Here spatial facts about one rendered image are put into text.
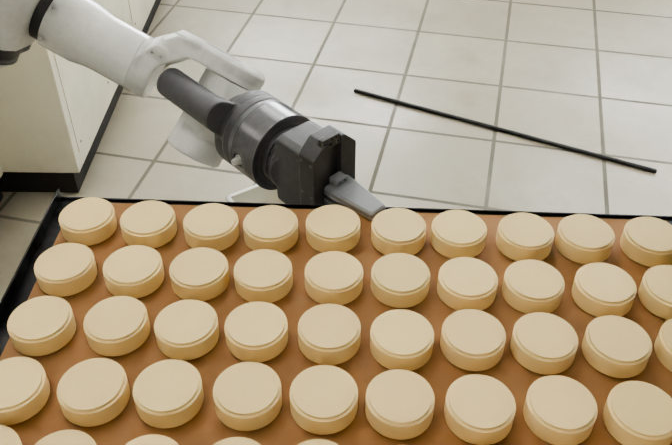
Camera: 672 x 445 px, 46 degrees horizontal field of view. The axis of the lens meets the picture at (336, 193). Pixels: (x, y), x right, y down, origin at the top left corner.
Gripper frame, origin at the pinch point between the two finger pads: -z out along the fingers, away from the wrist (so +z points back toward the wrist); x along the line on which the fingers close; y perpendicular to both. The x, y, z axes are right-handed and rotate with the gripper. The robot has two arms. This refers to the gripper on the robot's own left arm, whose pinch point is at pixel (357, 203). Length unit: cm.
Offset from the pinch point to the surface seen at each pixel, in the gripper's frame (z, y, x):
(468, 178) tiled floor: 56, 95, -81
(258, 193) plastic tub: 74, 40, -67
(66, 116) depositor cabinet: 117, 16, -55
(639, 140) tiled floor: 35, 144, -81
